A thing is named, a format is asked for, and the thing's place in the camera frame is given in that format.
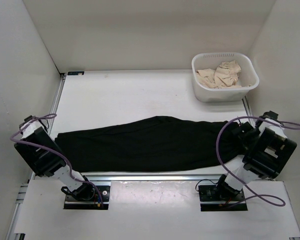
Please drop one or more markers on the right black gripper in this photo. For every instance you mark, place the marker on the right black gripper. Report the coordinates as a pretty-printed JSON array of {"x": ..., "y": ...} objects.
[{"x": 245, "y": 127}]

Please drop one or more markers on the black trousers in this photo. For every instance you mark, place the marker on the black trousers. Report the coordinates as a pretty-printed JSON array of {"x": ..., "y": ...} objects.
[{"x": 156, "y": 144}]

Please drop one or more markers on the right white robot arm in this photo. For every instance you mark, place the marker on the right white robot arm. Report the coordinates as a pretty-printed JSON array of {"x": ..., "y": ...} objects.
[{"x": 266, "y": 151}]

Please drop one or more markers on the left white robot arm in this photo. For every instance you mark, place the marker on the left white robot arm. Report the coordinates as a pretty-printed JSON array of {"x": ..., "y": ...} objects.
[{"x": 45, "y": 158}]

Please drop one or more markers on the beige trousers in basket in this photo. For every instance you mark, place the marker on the beige trousers in basket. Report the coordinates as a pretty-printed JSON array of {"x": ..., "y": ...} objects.
[{"x": 225, "y": 76}]

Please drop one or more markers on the white plastic basket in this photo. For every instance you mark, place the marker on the white plastic basket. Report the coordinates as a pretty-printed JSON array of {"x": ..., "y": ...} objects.
[{"x": 213, "y": 60}]

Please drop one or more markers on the white front cover board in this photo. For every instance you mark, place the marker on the white front cover board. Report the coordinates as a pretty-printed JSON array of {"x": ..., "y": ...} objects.
[{"x": 167, "y": 210}]

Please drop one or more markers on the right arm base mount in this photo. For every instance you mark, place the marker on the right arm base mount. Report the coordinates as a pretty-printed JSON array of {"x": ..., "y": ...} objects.
[{"x": 212, "y": 200}]

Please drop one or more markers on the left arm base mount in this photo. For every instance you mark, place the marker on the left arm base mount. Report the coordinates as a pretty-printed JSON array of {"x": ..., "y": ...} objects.
[{"x": 87, "y": 198}]

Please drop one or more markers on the aluminium frame rail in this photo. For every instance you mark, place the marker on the aluminium frame rail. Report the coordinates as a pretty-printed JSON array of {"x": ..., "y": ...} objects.
[{"x": 99, "y": 98}]

